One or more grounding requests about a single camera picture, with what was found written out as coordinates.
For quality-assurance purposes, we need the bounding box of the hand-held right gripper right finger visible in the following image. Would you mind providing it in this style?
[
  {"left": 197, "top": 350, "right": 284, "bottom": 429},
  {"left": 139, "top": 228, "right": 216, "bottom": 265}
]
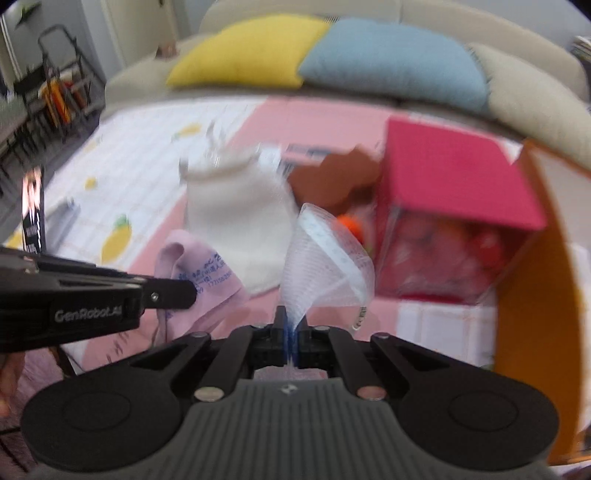
[{"left": 294, "top": 323, "right": 451, "bottom": 400}]

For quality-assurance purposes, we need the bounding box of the black metal trolley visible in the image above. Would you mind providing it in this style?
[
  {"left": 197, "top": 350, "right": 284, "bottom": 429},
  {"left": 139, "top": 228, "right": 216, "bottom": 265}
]
[{"left": 14, "top": 25, "right": 105, "bottom": 139}]

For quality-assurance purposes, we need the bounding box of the small orange ball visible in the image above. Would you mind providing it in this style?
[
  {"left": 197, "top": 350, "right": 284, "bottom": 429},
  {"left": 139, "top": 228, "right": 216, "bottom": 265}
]
[{"left": 337, "top": 215, "right": 363, "bottom": 243}]

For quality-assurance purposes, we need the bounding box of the white mesh net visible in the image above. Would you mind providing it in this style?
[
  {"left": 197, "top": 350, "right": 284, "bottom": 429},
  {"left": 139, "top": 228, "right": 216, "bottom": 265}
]
[{"left": 279, "top": 203, "right": 376, "bottom": 325}]

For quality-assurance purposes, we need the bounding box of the black smartphone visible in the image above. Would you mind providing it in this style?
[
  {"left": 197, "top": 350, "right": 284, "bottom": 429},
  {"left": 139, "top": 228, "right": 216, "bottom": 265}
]
[{"left": 22, "top": 166, "right": 47, "bottom": 254}]

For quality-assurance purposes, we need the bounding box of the beige fabric sofa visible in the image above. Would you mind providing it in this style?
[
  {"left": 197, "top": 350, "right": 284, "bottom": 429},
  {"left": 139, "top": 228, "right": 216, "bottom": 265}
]
[{"left": 104, "top": 0, "right": 587, "bottom": 121}]

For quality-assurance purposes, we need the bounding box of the cream cloth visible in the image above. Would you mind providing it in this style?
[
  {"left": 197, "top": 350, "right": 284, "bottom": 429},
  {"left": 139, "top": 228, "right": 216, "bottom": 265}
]
[{"left": 179, "top": 145, "right": 301, "bottom": 294}]

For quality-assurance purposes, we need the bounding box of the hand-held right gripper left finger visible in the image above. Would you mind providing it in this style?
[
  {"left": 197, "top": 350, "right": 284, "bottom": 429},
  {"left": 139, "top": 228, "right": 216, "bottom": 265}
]
[{"left": 129, "top": 305, "right": 291, "bottom": 401}]

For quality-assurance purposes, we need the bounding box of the brown sponge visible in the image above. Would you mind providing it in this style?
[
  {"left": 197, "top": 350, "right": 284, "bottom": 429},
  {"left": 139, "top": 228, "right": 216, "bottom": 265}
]
[{"left": 288, "top": 145, "right": 382, "bottom": 210}]

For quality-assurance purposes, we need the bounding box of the beige cushion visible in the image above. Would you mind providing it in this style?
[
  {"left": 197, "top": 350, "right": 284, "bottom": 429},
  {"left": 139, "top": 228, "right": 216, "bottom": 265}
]
[{"left": 466, "top": 44, "right": 591, "bottom": 158}]

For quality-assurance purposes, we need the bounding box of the yellow cushion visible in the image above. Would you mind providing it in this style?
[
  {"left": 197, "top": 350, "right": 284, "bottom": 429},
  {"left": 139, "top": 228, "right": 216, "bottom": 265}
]
[{"left": 165, "top": 14, "right": 331, "bottom": 89}]

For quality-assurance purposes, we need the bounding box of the pink cloth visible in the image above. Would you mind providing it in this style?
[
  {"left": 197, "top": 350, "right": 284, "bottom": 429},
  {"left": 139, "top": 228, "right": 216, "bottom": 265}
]
[{"left": 154, "top": 231, "right": 252, "bottom": 344}]

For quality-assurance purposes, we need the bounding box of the light blue cushion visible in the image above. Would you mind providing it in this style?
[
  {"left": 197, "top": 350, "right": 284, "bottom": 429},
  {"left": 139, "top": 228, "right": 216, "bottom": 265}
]
[{"left": 298, "top": 18, "right": 490, "bottom": 114}]

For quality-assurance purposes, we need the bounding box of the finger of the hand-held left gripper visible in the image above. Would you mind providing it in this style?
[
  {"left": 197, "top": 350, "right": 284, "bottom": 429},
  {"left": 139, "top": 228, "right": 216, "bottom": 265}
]
[{"left": 139, "top": 276, "right": 199, "bottom": 311}]

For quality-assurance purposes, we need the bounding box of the red lidded clear box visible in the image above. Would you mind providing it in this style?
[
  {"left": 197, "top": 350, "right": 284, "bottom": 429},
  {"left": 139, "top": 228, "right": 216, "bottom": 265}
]
[{"left": 372, "top": 117, "right": 548, "bottom": 303}]

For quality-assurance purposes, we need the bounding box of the orange cardboard box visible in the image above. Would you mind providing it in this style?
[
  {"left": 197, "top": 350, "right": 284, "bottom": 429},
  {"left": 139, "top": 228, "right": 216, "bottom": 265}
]
[{"left": 494, "top": 141, "right": 591, "bottom": 467}]

